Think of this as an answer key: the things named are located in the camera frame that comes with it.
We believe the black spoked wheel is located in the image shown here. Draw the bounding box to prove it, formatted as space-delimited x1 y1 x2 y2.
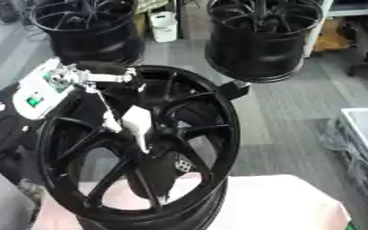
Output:
34 64 242 230

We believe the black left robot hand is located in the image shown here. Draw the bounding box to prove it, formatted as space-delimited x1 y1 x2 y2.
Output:
75 60 197 202

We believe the black block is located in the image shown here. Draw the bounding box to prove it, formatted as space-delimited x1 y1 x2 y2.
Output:
215 79 253 102

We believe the white pin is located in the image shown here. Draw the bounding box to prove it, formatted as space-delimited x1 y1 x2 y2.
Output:
119 104 156 155

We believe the black wheel rim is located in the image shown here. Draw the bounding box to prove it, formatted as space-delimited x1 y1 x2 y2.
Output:
203 0 326 84
28 0 148 66

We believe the tan cardboard box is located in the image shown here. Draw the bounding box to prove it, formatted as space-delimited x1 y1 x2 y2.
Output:
311 17 353 54

